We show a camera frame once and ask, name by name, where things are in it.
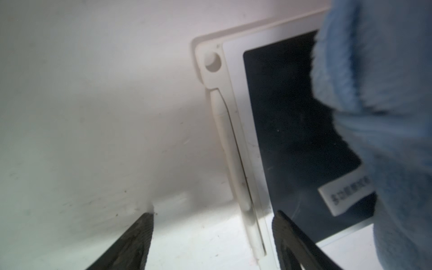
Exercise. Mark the white drawing tablet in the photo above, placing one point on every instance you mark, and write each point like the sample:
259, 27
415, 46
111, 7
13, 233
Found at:
280, 145

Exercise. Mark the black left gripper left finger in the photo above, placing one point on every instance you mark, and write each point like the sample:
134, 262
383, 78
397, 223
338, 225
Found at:
130, 251

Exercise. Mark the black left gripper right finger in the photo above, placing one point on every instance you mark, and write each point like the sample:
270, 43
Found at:
295, 250

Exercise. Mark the light blue cloth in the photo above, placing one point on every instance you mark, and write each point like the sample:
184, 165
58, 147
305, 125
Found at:
372, 66

